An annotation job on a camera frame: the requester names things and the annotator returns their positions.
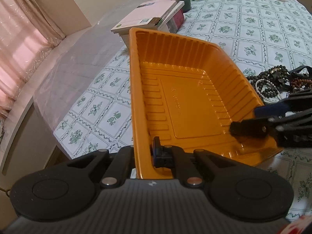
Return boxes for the black bead necklace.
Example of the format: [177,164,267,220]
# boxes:
[246,64,293,104]

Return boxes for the dark chunky bead bracelet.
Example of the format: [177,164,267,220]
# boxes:
[264,64,292,86]

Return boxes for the black wrist watch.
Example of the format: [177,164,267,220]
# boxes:
[288,66,311,93]

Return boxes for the orange plastic tray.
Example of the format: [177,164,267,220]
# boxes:
[129,28,281,179]

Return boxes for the green floral bed sheet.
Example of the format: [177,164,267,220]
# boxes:
[53,0,311,221]

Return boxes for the stack of books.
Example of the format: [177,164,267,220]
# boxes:
[111,0,184,47]

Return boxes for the pink curtain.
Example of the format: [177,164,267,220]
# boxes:
[1,0,65,118]

